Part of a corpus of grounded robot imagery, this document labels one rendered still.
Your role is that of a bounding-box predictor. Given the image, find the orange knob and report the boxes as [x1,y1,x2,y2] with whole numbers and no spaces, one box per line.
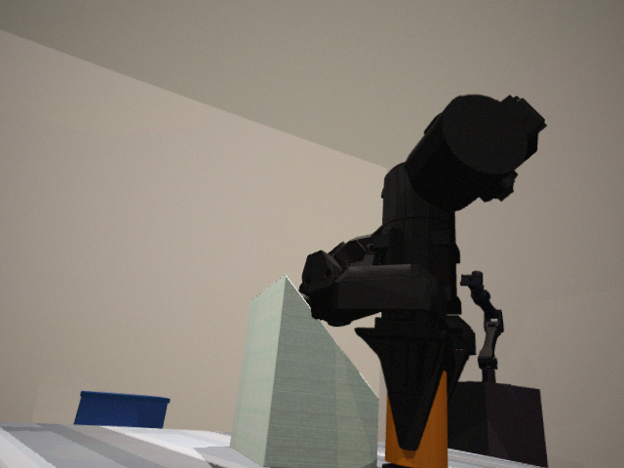
[385,370,448,468]

